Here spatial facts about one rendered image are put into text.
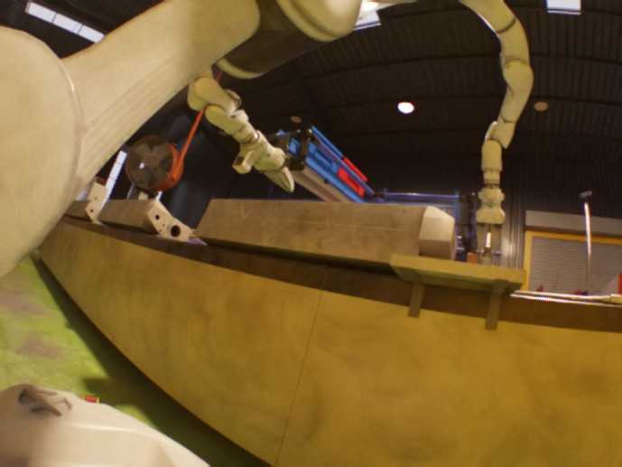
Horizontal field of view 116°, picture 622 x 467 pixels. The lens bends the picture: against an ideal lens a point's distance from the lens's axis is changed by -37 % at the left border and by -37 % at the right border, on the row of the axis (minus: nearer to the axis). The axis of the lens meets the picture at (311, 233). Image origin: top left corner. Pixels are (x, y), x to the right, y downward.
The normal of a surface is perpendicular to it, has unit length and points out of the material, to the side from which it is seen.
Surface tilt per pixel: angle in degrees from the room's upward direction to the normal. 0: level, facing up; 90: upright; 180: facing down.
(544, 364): 90
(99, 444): 73
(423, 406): 90
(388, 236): 80
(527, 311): 90
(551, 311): 90
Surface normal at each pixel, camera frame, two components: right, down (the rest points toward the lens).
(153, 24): 0.66, -0.06
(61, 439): 0.77, -0.26
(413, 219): -0.44, -0.48
